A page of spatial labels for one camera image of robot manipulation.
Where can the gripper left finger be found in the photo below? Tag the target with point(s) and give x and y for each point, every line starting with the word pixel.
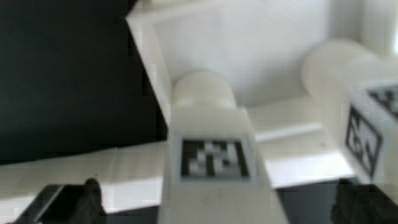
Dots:
pixel 51 206

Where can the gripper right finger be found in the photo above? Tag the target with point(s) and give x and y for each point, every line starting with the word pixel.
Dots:
pixel 362 207

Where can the white chair seat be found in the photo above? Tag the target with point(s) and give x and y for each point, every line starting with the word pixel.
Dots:
pixel 247 38

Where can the white U-shaped fence wall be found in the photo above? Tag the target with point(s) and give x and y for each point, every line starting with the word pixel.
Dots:
pixel 126 168

